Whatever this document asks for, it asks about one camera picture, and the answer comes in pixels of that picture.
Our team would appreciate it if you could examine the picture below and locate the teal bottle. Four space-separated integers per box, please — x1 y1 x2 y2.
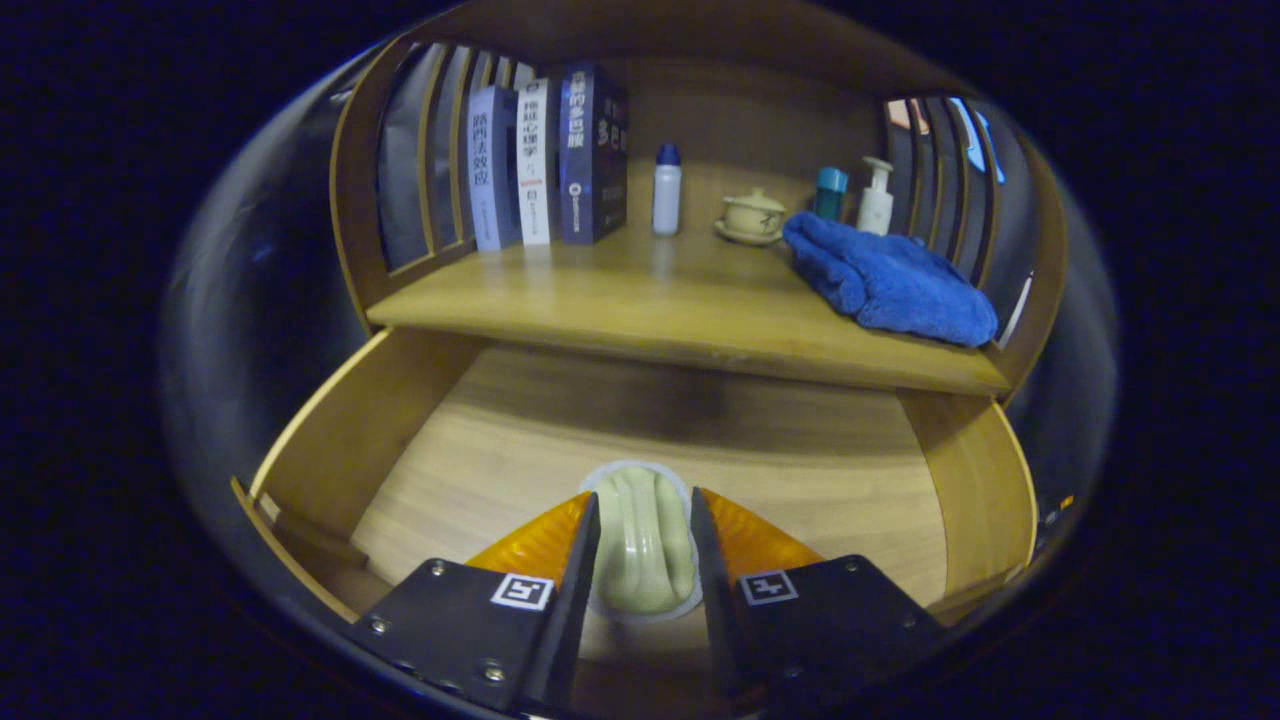
812 166 849 223

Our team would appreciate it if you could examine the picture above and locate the wooden drawer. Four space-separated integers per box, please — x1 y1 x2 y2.
230 325 1041 720

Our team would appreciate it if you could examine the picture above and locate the wooden cabinet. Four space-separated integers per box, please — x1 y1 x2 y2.
330 0 1069 401

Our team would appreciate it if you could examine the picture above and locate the black backdrop cloth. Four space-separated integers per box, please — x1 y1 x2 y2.
160 40 1116 521

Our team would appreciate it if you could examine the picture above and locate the green handled white scrub brush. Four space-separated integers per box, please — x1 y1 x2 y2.
578 460 703 626

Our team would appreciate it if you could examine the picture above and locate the white bottle blue cap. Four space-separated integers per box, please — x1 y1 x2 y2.
652 144 683 237

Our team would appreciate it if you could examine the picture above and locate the dark blue book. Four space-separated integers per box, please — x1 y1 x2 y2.
558 63 630 246

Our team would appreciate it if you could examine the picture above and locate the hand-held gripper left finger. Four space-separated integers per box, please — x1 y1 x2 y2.
343 490 603 716

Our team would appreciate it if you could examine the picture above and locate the white pump bottle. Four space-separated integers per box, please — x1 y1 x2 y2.
856 156 895 237

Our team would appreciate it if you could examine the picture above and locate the beige lidded teacup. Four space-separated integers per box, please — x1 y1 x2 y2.
713 188 789 247

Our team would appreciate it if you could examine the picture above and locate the white book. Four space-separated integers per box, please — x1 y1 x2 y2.
515 78 561 247

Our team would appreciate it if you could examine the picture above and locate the blue towel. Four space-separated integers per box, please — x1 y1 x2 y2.
782 211 999 349

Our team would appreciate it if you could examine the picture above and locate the wooden countertop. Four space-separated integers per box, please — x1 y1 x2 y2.
365 215 1013 398

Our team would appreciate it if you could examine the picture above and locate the light blue book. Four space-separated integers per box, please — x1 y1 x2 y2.
467 85 523 252

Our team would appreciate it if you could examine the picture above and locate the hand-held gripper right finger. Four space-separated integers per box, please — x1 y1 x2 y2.
688 486 949 716

